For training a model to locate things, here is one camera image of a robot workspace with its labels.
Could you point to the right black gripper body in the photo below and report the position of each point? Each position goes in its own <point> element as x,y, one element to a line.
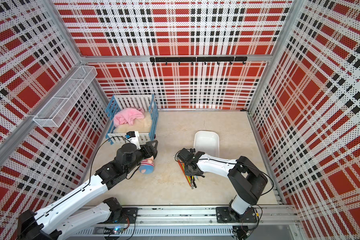
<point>188,172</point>

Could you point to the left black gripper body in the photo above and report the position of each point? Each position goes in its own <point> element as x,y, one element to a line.
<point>146,153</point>

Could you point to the orange sleeve hex key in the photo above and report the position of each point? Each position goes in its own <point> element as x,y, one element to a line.
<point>183,170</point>

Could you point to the red sleeve hex key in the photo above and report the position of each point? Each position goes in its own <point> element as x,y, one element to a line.
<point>179,165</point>

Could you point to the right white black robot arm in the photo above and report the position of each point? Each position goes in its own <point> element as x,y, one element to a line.
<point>248,181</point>

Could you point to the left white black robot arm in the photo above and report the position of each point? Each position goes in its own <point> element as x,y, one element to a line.
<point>59,220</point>

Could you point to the white plastic storage box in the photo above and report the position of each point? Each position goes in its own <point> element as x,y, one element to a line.
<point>207,142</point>

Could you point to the plush doll striped hat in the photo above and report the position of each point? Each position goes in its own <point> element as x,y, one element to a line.
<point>147,166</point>

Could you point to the cream fluffy mattress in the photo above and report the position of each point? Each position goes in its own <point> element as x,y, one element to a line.
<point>140,125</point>

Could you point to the pink plush blanket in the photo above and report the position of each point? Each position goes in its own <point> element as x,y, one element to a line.
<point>128,116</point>

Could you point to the blue white toy crib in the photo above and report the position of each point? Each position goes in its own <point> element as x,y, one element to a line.
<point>120,102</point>

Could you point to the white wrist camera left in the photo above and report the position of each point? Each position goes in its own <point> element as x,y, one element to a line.
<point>133,137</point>

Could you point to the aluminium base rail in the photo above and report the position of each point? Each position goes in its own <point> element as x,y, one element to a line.
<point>266,222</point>

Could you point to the black wall hook rail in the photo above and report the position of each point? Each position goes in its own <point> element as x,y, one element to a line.
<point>197,59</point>

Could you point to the white wire mesh shelf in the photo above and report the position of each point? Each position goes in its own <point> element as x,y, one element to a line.
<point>59,106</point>

